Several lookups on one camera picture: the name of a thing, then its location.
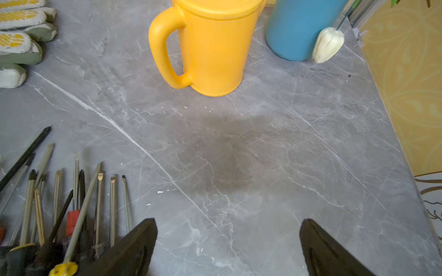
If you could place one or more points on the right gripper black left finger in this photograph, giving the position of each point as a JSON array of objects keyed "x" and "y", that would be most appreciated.
[{"x": 130, "y": 257}]

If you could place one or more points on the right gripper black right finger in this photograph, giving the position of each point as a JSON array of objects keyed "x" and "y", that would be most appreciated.
[{"x": 324, "y": 256}]

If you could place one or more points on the black yellow handle screwdriver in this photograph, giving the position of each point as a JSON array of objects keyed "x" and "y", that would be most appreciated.
[{"x": 20, "y": 257}]

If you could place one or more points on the white artificial tulip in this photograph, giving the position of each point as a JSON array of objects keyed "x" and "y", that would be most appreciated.
[{"x": 329, "y": 42}]

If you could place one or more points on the yellow watering can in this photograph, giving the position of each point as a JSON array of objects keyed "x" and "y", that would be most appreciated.
[{"x": 215, "y": 38}]

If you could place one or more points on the yellow white work glove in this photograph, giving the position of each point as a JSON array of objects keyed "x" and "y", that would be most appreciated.
[{"x": 24, "y": 25}]

